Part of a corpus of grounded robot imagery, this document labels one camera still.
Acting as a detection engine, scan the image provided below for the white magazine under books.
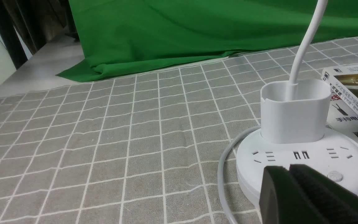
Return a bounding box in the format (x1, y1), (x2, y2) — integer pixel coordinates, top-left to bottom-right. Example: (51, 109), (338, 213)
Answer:
(327, 93), (358, 138)

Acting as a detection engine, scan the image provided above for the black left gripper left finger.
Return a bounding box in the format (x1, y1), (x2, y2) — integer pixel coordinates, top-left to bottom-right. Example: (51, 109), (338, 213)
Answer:
(259, 166), (322, 224)

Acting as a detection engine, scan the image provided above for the grey checked tablecloth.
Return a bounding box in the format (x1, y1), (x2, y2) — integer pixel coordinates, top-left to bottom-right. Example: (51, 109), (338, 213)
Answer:
(0, 33), (358, 224)

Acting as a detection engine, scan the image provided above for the green backdrop cloth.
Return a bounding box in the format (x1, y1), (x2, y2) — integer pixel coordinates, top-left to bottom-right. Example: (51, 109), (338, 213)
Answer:
(56, 0), (358, 83)

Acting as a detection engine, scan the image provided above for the white desk lamp with sockets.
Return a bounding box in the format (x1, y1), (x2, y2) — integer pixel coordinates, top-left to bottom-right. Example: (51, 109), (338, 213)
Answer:
(220, 0), (358, 208)

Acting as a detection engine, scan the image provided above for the white lamp power cable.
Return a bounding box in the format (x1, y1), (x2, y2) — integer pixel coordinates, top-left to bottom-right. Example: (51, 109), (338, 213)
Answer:
(217, 125), (261, 224)

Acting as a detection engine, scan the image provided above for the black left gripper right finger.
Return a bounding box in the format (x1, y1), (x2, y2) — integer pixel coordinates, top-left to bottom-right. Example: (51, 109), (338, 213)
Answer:
(289, 164), (358, 224)

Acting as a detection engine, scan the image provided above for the dark curtain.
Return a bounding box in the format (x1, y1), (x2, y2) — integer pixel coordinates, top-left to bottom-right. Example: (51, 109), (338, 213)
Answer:
(0, 0), (79, 69)

